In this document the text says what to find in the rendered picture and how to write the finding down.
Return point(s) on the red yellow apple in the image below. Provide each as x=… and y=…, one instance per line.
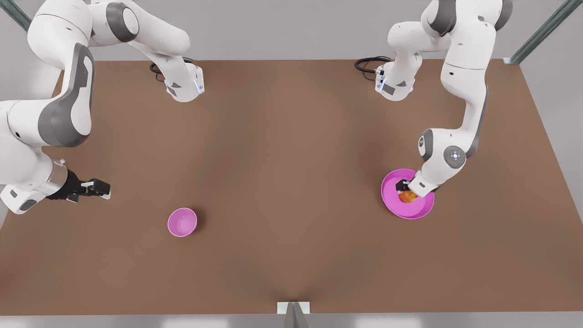
x=407, y=197

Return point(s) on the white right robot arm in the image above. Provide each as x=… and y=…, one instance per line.
x=68, y=105

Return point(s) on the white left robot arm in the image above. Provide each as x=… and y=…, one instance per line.
x=469, y=68

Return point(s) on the pink plate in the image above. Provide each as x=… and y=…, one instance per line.
x=401, y=207

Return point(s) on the pink bowl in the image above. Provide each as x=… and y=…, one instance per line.
x=182, y=222

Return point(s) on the silver frame post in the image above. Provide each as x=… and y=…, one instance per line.
x=539, y=33
x=16, y=13
x=294, y=315

